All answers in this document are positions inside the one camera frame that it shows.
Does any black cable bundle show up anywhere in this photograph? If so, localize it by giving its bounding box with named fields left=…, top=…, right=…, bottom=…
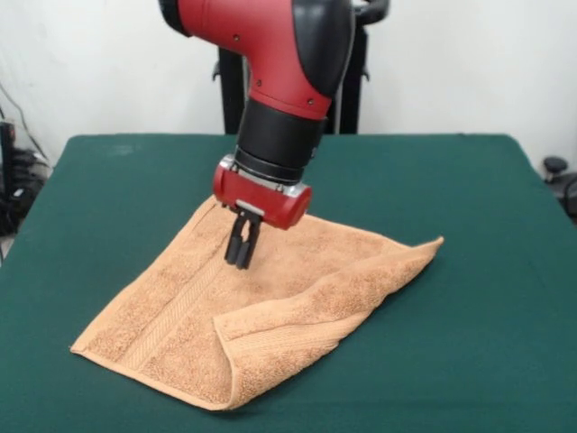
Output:
left=0, top=148, right=50, bottom=235

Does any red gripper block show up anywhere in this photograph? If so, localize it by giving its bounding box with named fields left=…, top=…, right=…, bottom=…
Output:
left=212, top=154, right=314, bottom=271

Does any tan terry towel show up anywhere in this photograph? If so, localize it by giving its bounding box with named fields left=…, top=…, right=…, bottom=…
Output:
left=69, top=196, right=445, bottom=412

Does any dark green table cloth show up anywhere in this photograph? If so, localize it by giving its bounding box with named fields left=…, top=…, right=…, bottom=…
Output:
left=0, top=133, right=577, bottom=433

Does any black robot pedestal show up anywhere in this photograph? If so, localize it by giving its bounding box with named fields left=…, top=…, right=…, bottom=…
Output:
left=211, top=0, right=389, bottom=135

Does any black chair base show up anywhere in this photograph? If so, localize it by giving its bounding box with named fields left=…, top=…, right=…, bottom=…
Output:
left=542, top=155, right=577, bottom=226

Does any black box device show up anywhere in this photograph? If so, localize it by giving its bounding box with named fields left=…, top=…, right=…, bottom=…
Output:
left=0, top=120, right=19, bottom=199

